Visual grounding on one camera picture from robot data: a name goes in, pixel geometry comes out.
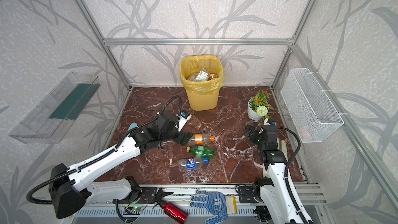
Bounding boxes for yellow plastic bin liner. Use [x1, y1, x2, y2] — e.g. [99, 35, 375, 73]
[180, 55, 225, 95]

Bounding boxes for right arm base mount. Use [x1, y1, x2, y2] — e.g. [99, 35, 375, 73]
[235, 177, 264, 203]

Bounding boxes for blue dotted work glove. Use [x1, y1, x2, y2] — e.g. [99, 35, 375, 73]
[189, 190, 228, 224]

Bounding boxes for clear acrylic wall shelf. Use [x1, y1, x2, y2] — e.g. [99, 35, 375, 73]
[9, 72, 101, 144]

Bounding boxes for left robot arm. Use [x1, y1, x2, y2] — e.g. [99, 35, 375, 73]
[26, 111, 192, 219]

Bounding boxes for orange brown tea bottle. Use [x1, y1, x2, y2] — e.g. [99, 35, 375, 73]
[208, 74, 218, 81]

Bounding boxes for green plastic bottle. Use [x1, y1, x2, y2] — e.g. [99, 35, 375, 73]
[187, 146, 215, 159]

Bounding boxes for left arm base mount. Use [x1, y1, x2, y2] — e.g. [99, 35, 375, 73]
[125, 177, 158, 204]

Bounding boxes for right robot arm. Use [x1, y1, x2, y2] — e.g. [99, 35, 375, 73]
[244, 125, 313, 224]

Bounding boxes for yellow sponge pad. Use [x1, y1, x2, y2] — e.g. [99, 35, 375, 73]
[226, 195, 237, 215]

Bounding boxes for Pepsi label bottle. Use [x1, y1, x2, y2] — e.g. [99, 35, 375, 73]
[178, 157, 209, 172]

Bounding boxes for artificial flower plant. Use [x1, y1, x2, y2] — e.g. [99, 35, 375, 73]
[249, 91, 274, 120]

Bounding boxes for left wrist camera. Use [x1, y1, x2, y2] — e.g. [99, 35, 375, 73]
[176, 110, 192, 132]

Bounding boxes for light blue spatula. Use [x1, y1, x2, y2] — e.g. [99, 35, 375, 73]
[128, 122, 138, 131]

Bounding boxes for white wire mesh basket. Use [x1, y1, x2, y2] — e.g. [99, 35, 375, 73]
[281, 68, 344, 143]

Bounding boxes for white ribbed flower pot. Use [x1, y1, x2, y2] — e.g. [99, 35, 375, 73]
[248, 99, 262, 121]

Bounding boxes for red metal flask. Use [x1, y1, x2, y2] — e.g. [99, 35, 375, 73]
[153, 188, 189, 224]

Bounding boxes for green circuit board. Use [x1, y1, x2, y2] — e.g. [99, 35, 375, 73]
[123, 206, 146, 216]

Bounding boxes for yellow ribbed trash bin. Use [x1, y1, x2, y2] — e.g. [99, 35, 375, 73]
[180, 56, 224, 112]

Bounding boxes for orange label clear bottle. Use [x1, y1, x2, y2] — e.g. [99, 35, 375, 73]
[187, 133, 215, 146]

